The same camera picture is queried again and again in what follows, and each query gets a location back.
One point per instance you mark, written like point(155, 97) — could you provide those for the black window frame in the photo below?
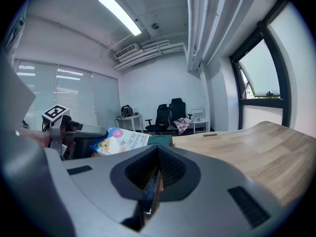
point(261, 102)

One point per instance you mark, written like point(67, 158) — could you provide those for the patterned cloth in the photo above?
point(184, 125)

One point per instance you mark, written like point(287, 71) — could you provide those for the long ceiling light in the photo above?
point(118, 12)

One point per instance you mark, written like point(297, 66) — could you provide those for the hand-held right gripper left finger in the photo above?
point(98, 179)

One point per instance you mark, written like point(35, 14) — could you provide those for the person's left forearm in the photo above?
point(34, 136)

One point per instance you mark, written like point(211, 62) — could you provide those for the white air conditioner vent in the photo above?
point(126, 51)

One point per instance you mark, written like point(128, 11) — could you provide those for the white window blinds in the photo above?
point(74, 95)

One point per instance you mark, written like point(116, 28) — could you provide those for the black backpack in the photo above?
point(126, 111)

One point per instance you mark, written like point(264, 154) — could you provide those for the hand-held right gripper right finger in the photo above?
point(209, 194)

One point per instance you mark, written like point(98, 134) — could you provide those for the round ceiling smoke detector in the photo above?
point(155, 26)

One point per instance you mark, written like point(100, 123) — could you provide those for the blue card packet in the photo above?
point(118, 142)

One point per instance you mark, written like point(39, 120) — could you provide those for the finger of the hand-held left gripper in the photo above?
point(91, 131)
point(82, 148)

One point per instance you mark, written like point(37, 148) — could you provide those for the small white side table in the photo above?
point(200, 121)

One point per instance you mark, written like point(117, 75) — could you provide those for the black office chair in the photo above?
point(178, 110)
point(161, 116)

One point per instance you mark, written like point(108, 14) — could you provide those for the bundle of white ceiling pipes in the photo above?
point(197, 21)

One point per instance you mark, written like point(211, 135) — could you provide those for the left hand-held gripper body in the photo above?
point(55, 112)

